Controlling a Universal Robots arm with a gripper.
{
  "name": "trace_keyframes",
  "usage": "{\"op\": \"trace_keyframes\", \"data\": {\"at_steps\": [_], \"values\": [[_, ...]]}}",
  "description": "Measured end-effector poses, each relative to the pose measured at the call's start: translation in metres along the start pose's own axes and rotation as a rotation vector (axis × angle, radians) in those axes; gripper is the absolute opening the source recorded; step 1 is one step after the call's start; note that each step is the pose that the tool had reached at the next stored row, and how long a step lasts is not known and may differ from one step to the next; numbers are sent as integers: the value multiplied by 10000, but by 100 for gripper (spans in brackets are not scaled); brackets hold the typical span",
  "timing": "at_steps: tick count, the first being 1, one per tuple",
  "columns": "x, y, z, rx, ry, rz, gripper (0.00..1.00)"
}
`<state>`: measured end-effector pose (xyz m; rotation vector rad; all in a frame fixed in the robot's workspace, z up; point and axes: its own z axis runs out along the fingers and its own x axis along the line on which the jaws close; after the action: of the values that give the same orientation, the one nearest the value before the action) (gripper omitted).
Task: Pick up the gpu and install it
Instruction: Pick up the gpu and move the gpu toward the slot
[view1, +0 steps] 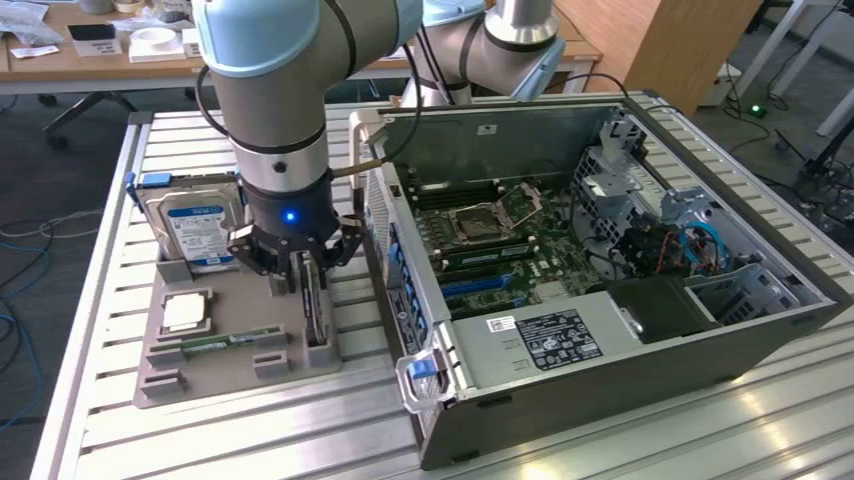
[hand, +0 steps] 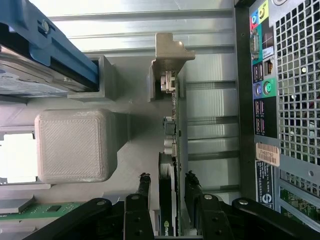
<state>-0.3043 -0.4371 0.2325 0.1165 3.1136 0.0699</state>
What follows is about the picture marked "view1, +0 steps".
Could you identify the white label card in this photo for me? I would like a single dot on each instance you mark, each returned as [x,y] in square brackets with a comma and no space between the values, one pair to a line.
[34,52]

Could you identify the black tripod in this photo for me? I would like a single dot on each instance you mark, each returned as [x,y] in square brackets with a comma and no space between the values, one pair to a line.
[824,165]

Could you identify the metal socket cover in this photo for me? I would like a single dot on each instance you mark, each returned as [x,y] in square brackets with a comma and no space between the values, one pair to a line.
[521,202]

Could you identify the white table frame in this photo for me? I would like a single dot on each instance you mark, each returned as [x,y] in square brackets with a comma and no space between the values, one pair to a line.
[837,115]

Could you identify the white tape roll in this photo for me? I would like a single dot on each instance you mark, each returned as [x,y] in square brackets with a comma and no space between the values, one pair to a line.
[152,37]

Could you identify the hard disk blue caddy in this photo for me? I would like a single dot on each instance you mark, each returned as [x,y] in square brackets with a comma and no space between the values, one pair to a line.
[194,225]

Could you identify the CPU socket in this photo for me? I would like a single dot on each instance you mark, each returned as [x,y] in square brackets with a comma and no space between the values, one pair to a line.
[477,225]

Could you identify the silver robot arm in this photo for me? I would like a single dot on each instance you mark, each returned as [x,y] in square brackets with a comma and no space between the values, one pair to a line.
[280,100]

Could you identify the flat white box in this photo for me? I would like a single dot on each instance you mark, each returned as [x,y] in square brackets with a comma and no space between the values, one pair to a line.
[156,56]

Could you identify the metal drive cage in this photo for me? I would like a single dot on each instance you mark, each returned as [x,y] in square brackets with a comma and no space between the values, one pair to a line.
[607,195]

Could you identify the device with green light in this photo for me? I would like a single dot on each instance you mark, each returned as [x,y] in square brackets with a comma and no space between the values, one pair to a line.
[757,110]

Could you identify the open grey PC case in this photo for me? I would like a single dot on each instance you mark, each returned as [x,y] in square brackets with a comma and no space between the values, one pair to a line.
[601,400]

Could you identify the grey cup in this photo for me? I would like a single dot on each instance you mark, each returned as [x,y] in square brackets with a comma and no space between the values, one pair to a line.
[96,6]

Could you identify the white box black top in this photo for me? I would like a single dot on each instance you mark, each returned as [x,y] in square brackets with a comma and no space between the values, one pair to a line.
[94,40]

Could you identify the small beige bowl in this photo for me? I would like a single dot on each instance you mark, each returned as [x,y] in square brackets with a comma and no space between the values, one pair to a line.
[128,6]

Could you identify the clear plastic bag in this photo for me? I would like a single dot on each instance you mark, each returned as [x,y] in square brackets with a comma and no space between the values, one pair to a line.
[23,22]

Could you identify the silver CPU chip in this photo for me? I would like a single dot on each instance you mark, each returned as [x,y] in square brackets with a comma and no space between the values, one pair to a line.
[183,312]

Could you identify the dark pouch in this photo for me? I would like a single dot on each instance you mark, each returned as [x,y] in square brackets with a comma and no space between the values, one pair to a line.
[174,16]

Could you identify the grey parts rack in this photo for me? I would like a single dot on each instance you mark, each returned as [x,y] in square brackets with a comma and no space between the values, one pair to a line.
[227,370]

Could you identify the white labelled box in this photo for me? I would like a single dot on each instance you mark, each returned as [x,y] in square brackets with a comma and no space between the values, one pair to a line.
[190,45]

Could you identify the metal disk bay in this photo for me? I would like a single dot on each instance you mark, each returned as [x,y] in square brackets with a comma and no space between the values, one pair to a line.
[754,295]

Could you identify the green graphics card black fan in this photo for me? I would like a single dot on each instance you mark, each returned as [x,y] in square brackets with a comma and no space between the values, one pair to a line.
[312,300]

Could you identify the blue case latch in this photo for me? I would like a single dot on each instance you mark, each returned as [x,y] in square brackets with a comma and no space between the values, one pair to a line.
[421,372]

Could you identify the grey power supply unit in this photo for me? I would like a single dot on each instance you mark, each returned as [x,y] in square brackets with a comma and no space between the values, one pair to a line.
[507,360]

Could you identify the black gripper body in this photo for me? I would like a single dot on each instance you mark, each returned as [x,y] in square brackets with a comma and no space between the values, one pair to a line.
[287,210]

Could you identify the black office chair base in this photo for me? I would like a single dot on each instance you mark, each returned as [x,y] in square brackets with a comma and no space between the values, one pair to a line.
[87,107]

